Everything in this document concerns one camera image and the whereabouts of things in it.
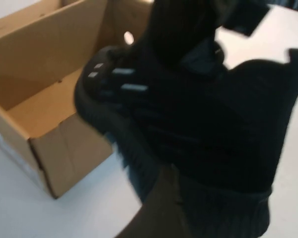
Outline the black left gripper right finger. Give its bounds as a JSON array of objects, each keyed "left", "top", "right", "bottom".
[{"left": 175, "top": 171, "right": 239, "bottom": 238}]

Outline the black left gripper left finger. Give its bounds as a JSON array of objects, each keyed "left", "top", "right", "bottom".
[{"left": 128, "top": 163, "right": 187, "bottom": 238}]

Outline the black knit sneaker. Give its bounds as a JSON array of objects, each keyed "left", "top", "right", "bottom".
[{"left": 73, "top": 0, "right": 298, "bottom": 238}]

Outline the brown cardboard shoe box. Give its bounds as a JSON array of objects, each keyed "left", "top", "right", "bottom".
[{"left": 0, "top": 0, "right": 156, "bottom": 199}]

